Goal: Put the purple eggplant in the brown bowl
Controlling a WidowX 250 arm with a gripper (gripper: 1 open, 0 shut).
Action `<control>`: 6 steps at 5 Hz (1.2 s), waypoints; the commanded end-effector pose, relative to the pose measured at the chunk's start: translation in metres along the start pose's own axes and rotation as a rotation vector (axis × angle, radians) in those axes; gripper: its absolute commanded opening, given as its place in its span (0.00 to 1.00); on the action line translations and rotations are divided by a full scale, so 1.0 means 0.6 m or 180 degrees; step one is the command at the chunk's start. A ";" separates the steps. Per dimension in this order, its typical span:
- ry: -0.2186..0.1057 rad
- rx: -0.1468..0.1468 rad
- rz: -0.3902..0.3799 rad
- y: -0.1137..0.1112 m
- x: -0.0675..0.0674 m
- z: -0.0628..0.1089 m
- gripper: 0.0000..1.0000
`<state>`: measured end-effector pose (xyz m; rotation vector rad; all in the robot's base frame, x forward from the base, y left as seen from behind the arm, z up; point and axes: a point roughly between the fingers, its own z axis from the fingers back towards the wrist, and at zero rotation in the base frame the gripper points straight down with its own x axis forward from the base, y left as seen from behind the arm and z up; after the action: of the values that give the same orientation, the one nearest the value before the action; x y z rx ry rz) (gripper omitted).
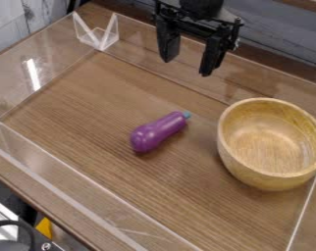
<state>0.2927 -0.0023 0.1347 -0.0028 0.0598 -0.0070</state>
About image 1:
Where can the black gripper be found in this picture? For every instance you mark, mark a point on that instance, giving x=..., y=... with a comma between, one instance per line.
x=197, y=16

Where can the clear acrylic corner bracket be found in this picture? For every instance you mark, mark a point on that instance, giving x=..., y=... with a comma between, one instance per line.
x=97, y=37

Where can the light wooden bowl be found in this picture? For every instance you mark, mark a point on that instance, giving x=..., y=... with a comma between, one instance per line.
x=267, y=142

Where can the clear acrylic tray wall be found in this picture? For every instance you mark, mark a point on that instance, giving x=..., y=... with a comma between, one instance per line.
x=71, y=103

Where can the yellow object under table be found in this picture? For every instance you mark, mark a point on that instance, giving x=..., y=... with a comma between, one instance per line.
x=45, y=227

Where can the purple toy eggplant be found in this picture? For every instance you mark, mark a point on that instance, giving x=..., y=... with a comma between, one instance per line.
x=150, y=135

